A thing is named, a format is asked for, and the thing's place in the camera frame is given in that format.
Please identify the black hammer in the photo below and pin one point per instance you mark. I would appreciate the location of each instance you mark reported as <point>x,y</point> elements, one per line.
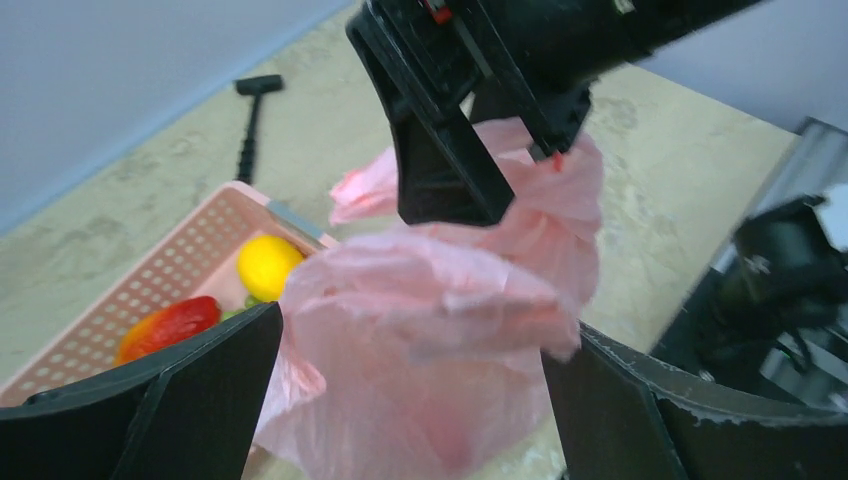
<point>255,88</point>

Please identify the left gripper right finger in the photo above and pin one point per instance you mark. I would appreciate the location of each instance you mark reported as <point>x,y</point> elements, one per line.
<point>622,414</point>

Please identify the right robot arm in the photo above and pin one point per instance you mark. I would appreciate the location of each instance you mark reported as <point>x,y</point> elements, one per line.
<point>696,20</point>

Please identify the pink perforated plastic basket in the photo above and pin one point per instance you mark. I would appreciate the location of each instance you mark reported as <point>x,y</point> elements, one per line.
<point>197,258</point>

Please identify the pink plastic bag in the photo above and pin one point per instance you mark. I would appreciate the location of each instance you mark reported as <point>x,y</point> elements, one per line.
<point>414,353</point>

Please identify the yellow fake lemon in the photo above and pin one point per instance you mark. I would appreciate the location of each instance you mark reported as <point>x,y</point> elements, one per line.
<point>264,264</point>

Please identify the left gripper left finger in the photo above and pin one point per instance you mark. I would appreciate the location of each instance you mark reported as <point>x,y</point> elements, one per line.
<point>186,412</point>

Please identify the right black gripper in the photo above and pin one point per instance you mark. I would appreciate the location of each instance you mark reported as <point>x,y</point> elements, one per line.
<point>534,60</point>

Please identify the red orange fake mango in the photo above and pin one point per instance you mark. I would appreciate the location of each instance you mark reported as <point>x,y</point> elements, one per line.
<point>168,326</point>

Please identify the green fake grape bunch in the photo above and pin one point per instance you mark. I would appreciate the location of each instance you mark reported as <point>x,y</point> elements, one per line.
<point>249,302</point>

